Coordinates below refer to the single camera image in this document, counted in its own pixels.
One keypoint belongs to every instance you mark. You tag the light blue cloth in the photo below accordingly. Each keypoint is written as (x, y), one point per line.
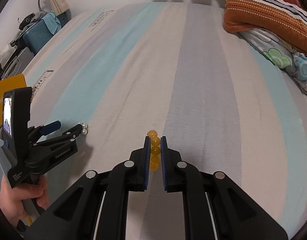
(52, 22)

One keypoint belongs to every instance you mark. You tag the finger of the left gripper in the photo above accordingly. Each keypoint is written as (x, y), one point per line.
(62, 136)
(35, 133)

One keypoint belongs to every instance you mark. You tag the white pearl earrings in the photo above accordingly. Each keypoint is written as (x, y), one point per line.
(84, 129)

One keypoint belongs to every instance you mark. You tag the striped bed sheet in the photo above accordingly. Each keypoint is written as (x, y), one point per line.
(172, 67)

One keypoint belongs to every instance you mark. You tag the person's left hand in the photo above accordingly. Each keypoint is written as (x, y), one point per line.
(11, 199)

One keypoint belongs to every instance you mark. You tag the floral folded quilt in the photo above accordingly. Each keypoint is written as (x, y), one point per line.
(282, 54)

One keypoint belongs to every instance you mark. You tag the striped orange pillow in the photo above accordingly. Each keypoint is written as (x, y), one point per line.
(285, 18)

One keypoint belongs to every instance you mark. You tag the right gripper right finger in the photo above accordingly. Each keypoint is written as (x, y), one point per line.
(214, 206)

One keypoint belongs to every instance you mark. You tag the teal suitcase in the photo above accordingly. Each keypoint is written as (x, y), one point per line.
(36, 37)

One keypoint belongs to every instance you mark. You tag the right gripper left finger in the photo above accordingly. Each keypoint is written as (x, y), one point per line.
(95, 206)

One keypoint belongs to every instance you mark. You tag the grey suitcase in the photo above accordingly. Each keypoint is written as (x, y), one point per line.
(16, 62)

